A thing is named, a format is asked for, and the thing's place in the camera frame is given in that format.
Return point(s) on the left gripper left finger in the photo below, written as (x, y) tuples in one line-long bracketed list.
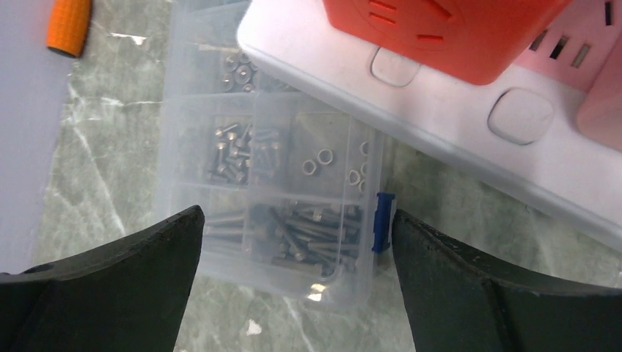
[(126, 295)]

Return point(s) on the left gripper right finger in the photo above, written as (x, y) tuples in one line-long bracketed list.
[(459, 298)]

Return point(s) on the white power strip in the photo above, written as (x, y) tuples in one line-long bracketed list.
[(517, 133)]

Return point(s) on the clear plastic screw box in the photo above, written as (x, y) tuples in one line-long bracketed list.
[(287, 183)]

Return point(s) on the red cube adapter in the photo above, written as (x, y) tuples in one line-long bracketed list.
[(473, 40)]

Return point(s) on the pink cube adapter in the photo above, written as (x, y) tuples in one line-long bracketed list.
[(582, 49)]

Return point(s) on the orange handle screwdriver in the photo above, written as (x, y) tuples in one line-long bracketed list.
[(68, 27)]

